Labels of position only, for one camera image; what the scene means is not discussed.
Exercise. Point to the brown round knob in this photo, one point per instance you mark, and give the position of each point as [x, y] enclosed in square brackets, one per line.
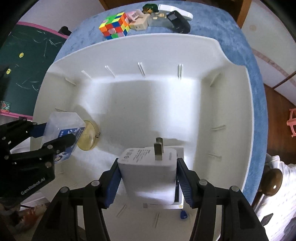
[271, 181]

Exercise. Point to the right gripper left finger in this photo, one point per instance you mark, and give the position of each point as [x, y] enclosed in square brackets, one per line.
[109, 184]

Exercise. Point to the pink plastic stool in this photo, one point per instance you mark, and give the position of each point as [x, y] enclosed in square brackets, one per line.
[291, 121]

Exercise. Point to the white power adapter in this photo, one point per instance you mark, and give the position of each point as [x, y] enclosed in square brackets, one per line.
[149, 173]

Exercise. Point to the gold round compact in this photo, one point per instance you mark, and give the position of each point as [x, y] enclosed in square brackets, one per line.
[90, 136]

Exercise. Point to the white wardrobe sliding doors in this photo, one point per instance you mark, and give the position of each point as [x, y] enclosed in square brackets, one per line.
[273, 47]

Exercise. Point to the green gold perfume bottle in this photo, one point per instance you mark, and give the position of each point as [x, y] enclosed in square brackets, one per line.
[150, 8]

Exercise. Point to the blue fluffy table cloth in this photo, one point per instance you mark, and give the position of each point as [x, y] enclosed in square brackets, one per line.
[212, 22]

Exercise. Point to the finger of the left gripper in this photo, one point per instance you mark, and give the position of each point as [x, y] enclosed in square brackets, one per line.
[57, 143]
[34, 130]

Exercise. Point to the black charger plug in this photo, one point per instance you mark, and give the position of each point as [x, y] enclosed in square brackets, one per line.
[180, 24]

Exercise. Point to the clear box blue label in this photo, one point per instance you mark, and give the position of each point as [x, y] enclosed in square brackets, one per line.
[60, 124]

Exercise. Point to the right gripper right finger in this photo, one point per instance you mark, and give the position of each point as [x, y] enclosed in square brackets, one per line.
[188, 180]

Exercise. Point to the silver digital camera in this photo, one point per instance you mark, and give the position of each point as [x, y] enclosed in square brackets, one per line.
[179, 198]

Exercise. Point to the white plastic tray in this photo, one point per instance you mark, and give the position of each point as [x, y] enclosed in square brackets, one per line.
[179, 87]

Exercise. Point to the white flat remote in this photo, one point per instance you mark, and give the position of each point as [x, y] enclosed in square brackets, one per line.
[164, 8]

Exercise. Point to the colourful rubik's cube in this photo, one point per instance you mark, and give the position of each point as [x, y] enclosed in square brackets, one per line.
[115, 26]

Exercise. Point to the green chalkboard pink frame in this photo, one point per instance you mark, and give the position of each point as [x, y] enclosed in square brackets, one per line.
[26, 55]

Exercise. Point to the clear box yellow charms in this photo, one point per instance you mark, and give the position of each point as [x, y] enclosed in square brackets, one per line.
[159, 20]

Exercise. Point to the beige angular box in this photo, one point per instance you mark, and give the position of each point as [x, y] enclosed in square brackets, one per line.
[141, 23]

